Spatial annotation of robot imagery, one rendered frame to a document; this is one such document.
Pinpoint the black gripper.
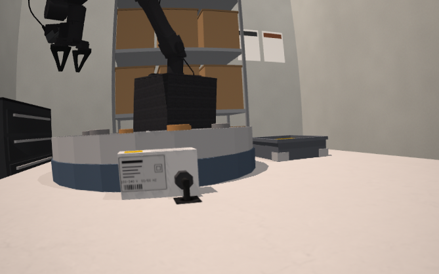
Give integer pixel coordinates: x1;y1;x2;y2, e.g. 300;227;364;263
51;22;91;72

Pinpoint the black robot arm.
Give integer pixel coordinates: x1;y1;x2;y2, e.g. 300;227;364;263
44;0;186;74

